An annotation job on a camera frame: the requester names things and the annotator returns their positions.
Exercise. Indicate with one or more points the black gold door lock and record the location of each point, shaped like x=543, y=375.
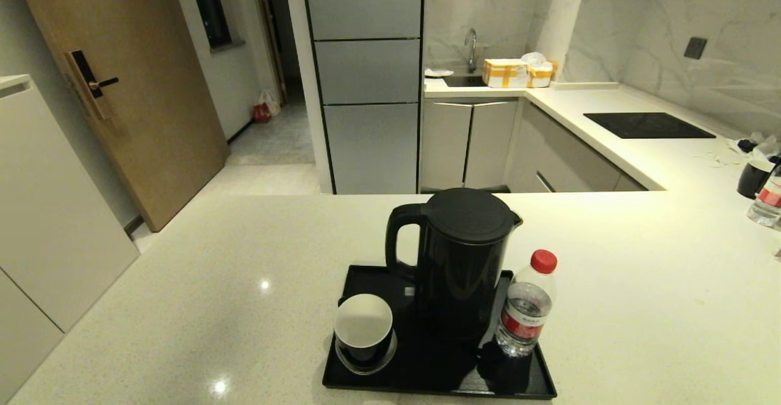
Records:
x=85, y=78

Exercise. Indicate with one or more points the water bottle red label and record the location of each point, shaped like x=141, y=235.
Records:
x=767, y=200
x=525, y=313

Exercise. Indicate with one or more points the brown wooden door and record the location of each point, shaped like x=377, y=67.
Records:
x=140, y=57

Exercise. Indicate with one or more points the small cardboard box yellow tape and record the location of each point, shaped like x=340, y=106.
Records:
x=540, y=77

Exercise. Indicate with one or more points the white dish cloth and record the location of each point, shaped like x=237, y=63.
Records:
x=437, y=72

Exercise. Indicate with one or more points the dark wall socket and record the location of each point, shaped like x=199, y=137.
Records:
x=695, y=47

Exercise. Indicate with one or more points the white storage cabinet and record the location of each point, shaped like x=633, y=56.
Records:
x=49, y=210

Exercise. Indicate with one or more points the dark window pane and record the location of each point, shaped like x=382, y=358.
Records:
x=210, y=5

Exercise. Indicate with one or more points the beige lower cabinet door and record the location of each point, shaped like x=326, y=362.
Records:
x=491, y=143
x=444, y=146

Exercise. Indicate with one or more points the beige drawer cabinet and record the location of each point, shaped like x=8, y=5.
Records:
x=567, y=161

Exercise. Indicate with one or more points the tall grey refrigerator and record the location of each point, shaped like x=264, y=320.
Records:
x=366, y=57

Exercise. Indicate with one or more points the black rectangular serving tray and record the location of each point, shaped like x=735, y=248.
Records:
x=421, y=374

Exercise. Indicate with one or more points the black induction cooktop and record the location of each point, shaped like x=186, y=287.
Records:
x=647, y=125

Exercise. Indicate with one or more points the black electric kettle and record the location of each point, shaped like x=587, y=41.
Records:
x=464, y=258

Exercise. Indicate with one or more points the red plastic bag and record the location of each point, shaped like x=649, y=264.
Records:
x=262, y=114

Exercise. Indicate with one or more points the chrome sink faucet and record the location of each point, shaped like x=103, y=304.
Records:
x=471, y=51

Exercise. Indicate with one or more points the dark kitchen sink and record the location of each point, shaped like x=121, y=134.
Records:
x=464, y=80

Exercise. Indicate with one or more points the small black object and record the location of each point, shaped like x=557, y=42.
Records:
x=745, y=146

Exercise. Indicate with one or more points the black mug white interior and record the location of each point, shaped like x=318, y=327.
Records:
x=752, y=180
x=363, y=324

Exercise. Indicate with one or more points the crumpled white plastic bag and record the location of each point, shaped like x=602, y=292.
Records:
x=534, y=58

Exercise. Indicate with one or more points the crumpled white plastic wrapper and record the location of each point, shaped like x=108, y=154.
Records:
x=766, y=147

